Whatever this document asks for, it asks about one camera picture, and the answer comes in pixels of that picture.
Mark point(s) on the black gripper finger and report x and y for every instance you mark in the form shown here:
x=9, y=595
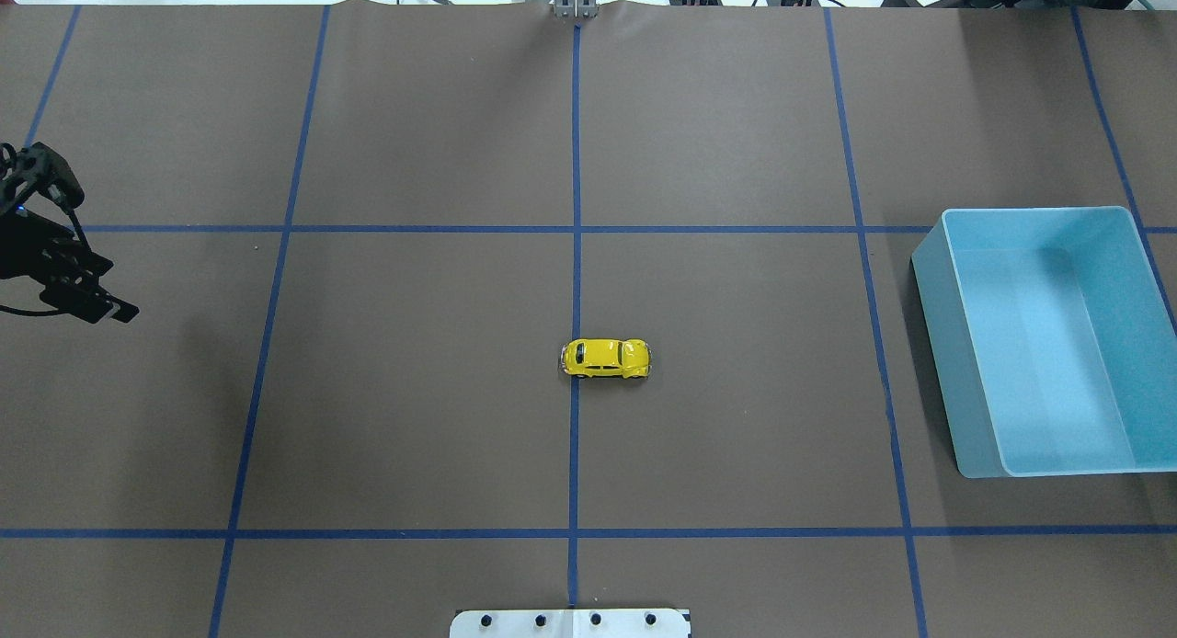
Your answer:
x=89, y=303

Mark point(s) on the light blue plastic bin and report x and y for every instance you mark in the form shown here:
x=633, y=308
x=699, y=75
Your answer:
x=1053, y=347

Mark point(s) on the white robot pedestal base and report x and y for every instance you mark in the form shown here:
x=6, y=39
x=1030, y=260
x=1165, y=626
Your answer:
x=621, y=622

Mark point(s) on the yellow beetle toy car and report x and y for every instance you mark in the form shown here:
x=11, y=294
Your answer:
x=606, y=358

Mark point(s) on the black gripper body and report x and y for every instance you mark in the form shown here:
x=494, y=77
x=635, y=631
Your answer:
x=35, y=252

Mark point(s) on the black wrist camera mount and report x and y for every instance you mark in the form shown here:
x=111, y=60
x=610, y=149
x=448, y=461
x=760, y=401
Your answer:
x=37, y=169

